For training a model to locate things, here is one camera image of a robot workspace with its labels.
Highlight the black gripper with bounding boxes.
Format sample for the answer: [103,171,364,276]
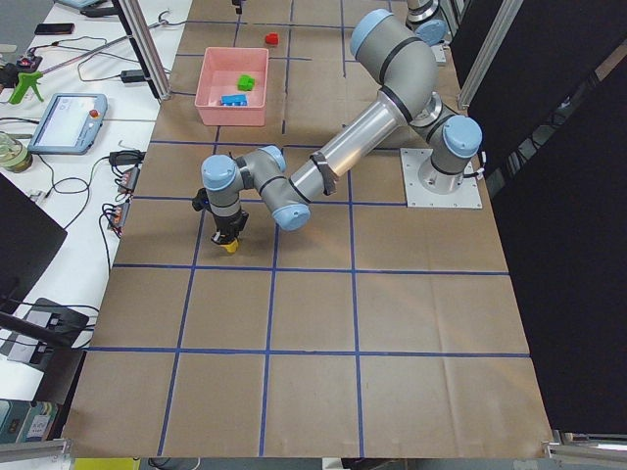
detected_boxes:
[211,210,249,245]

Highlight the yellow toy block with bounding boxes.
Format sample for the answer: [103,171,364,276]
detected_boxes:
[220,239,239,255]

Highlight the blue toy block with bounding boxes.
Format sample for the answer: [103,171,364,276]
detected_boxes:
[220,94,248,107]

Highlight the green toy block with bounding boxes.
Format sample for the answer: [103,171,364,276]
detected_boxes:
[237,74,256,91]

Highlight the red toy block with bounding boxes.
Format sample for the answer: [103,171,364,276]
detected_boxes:
[265,31,280,46]

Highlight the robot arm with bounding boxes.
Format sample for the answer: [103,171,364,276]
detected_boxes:
[192,9,483,253]
[406,0,449,46]

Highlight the pink plastic box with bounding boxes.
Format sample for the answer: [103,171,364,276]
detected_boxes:
[194,47,269,126]

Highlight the orange usb hub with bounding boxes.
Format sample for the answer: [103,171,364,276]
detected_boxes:
[102,201,130,236]
[116,165,140,194]

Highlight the monitor stand base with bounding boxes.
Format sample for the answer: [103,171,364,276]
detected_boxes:
[24,298,89,348]

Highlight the black power adapter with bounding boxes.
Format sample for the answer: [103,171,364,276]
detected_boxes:
[120,70,146,83]

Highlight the teach pendant tablet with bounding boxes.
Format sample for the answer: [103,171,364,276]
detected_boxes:
[27,93,108,155]

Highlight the black monitor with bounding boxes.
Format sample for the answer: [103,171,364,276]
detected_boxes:
[0,175,67,314]

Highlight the glass jar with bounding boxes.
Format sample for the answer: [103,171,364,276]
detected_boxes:
[0,132,32,172]

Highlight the reacher grabber tool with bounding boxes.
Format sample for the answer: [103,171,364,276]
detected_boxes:
[7,9,190,106]

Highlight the black smartphone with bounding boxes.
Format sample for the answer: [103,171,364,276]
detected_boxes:
[34,23,75,35]

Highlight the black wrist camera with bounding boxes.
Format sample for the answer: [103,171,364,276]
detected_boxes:
[191,187,211,212]

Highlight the aluminium frame post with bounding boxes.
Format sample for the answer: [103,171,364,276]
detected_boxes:
[112,0,171,102]

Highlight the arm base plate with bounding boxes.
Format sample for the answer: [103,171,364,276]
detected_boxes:
[400,148,483,211]

